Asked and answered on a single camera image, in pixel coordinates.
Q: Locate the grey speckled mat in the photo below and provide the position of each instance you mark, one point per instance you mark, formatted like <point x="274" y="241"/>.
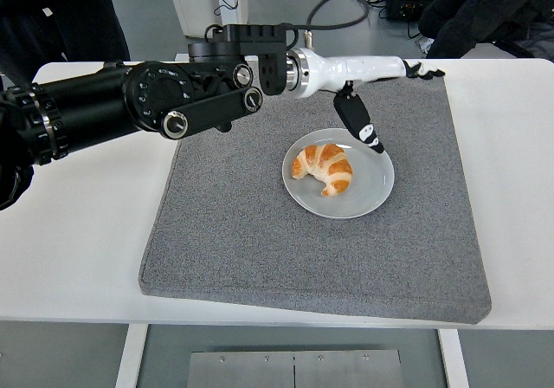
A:
<point x="242" y="249"/>

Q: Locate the light grey round plate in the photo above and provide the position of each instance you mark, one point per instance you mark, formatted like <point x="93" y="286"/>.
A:
<point x="372" y="189"/>

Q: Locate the person in dark clothing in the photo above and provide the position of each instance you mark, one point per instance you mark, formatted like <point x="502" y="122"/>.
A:
<point x="65" y="28"/>
<point x="485" y="11"/>

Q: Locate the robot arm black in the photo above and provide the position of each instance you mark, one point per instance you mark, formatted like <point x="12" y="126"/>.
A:
<point x="99" y="102"/>

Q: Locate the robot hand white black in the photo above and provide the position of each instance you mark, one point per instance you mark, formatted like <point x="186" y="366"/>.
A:
<point x="346" y="69"/>

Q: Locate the white table leg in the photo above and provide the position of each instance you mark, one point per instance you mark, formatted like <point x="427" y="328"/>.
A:
<point x="130" y="357"/>
<point x="453" y="362"/>

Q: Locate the golden croissant bread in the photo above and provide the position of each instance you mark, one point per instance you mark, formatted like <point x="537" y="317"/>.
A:
<point x="333" y="171"/>

